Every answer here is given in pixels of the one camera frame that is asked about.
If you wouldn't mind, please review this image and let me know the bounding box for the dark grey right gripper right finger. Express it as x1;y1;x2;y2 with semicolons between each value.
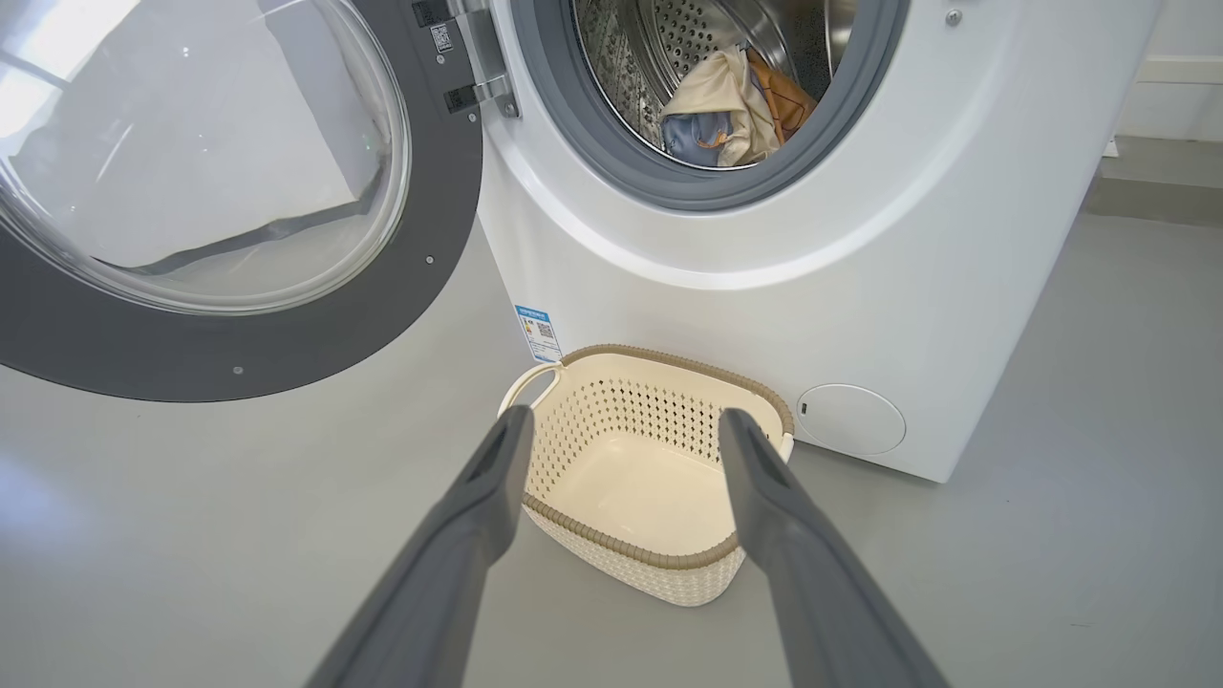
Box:
717;408;952;688

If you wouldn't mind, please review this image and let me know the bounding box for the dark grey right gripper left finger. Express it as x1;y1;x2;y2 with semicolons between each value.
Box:
306;404;536;688

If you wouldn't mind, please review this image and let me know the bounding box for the black round washer door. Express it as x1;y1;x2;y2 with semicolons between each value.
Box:
0;0;485;403

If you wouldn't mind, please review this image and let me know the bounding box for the blue bear-print garment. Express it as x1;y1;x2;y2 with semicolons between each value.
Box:
662;113;732;165

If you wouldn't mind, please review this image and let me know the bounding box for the cream and blue garment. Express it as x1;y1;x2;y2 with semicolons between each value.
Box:
659;46;820;169

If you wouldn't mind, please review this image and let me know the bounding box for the white front-load washing machine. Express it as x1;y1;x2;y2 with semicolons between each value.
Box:
459;0;1167;484

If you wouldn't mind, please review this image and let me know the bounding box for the metal door hinge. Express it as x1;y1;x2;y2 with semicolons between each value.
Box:
449;0;522;120

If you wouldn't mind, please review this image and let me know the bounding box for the steel perforated washer drum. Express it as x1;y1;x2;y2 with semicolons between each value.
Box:
571;0;861;171

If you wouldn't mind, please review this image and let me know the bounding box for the round white filter cover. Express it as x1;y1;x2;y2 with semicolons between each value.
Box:
796;383;907;457

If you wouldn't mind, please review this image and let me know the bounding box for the cream perforated laundry basket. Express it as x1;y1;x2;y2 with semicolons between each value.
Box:
497;344;796;608

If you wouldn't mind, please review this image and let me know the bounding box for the blue energy label sticker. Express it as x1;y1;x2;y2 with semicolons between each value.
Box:
514;304;565;364

